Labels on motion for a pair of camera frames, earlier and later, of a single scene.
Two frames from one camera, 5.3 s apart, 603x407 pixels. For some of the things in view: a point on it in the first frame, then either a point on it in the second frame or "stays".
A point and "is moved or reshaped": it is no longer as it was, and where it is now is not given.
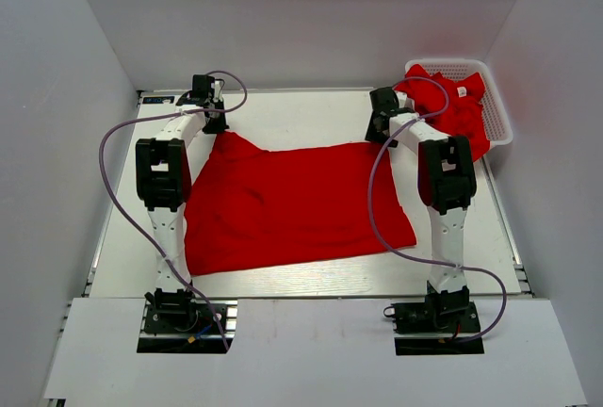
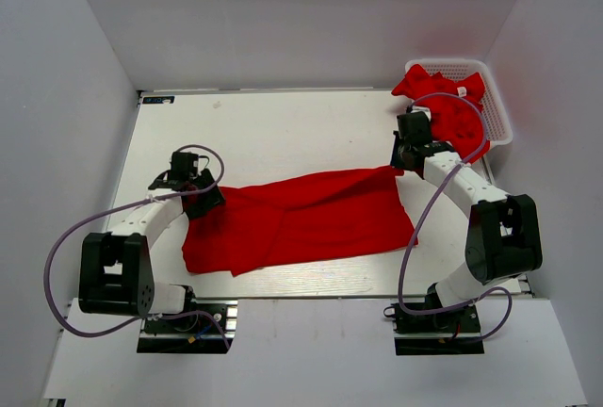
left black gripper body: x=217 y=124 → x=205 y=201
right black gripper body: x=379 y=137 → x=399 y=156
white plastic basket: x=497 y=123 stays
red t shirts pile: x=453 y=107 stays
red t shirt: x=249 y=205 is moved or reshaped
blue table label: x=158 y=100 stays
